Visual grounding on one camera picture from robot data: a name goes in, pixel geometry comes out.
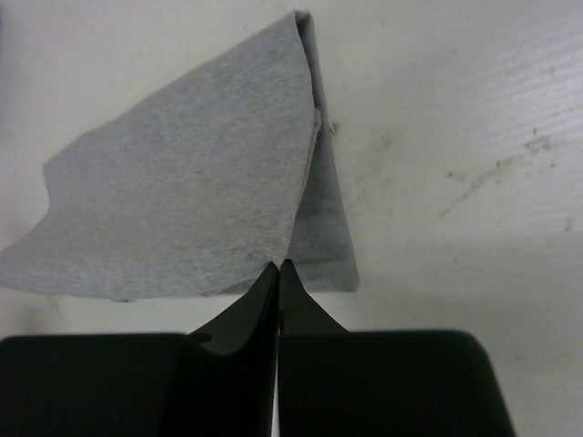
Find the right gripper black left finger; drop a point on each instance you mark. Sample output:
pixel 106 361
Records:
pixel 216 381

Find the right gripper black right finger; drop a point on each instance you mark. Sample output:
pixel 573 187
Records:
pixel 336 382

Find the grey tank top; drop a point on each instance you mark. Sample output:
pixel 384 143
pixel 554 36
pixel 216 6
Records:
pixel 198 187

